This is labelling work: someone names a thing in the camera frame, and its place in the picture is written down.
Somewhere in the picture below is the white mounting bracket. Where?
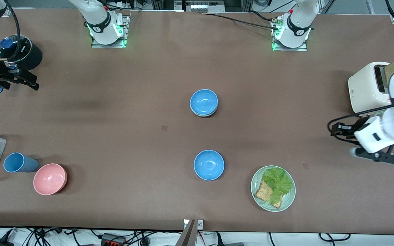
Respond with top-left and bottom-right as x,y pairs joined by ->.
183,219 -> 204,230

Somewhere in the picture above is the blue bowl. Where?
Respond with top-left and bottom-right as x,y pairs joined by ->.
189,89 -> 219,116
194,150 -> 225,181

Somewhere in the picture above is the glass lid with blue knob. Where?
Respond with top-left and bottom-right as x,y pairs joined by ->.
0,34 -> 32,64

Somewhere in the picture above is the grey camera stand pole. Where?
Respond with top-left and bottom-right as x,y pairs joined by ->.
175,219 -> 197,246

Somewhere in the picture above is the brown table cover sheet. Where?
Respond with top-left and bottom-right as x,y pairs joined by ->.
0,8 -> 394,236

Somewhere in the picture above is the white toaster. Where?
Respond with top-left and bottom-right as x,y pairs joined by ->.
348,61 -> 394,115

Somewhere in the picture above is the white power strip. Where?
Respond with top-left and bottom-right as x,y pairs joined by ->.
185,0 -> 225,13

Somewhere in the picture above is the green lettuce leaf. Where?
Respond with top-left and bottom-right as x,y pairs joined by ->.
263,167 -> 293,205

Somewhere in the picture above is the pink bowl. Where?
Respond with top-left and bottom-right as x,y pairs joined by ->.
33,163 -> 68,196

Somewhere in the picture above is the black table cable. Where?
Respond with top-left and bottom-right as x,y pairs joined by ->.
200,11 -> 280,31

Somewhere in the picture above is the blue cup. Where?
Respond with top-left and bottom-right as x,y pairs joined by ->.
3,152 -> 39,173

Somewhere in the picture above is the green bowl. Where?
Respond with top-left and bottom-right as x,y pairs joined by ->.
190,105 -> 218,118

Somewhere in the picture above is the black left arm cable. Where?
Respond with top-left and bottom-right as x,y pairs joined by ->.
327,0 -> 394,144

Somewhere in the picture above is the green plate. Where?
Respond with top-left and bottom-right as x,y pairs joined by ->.
251,165 -> 296,212

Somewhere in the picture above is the black pot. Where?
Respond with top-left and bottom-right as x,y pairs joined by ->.
0,34 -> 43,71

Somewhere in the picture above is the black orange power adapter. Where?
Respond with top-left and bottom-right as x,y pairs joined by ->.
101,233 -> 127,246

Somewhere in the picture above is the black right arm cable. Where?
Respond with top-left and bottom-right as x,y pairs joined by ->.
3,0 -> 21,64

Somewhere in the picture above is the black looped cable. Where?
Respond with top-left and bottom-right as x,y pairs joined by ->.
318,233 -> 351,242

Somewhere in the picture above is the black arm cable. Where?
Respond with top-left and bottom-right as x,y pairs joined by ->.
327,0 -> 394,144
3,0 -> 21,64

